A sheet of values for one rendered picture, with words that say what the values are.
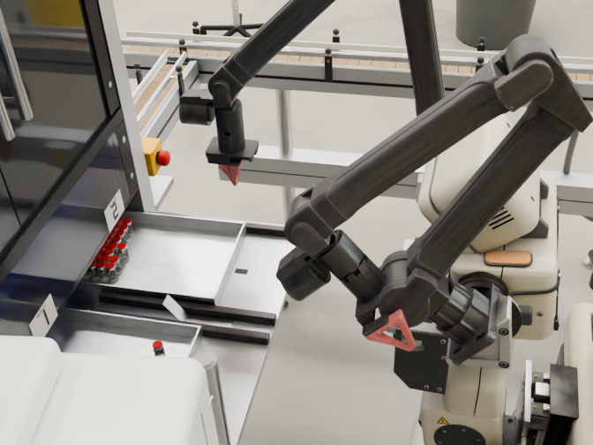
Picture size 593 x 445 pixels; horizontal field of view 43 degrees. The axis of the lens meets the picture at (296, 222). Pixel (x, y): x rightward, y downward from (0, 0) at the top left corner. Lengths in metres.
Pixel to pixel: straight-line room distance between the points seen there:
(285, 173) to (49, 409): 2.09
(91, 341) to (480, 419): 0.81
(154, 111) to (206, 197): 1.23
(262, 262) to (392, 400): 0.99
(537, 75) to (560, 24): 4.07
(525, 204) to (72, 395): 0.78
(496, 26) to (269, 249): 3.01
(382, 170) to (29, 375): 0.58
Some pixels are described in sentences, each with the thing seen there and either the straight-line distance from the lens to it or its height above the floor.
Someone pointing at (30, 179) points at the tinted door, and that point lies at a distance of 1.45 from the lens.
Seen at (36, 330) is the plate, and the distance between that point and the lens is 1.51.
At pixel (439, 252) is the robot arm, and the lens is 1.11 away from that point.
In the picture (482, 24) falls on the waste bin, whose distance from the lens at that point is 4.57.
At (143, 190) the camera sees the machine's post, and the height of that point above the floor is 0.97.
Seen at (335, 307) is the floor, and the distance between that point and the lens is 2.87.
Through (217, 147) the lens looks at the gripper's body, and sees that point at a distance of 1.61.
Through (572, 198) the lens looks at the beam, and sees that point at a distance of 2.65.
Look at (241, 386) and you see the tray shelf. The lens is 1.51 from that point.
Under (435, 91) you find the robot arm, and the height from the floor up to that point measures 1.34.
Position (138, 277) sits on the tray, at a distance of 1.77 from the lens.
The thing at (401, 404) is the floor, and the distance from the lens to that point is 2.58.
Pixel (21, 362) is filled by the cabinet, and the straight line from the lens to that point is 0.67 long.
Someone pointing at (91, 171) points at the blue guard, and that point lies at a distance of 1.63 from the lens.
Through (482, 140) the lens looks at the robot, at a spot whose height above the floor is 1.38.
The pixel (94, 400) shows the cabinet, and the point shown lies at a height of 1.55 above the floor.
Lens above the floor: 2.06
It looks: 39 degrees down
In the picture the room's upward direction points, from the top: 3 degrees counter-clockwise
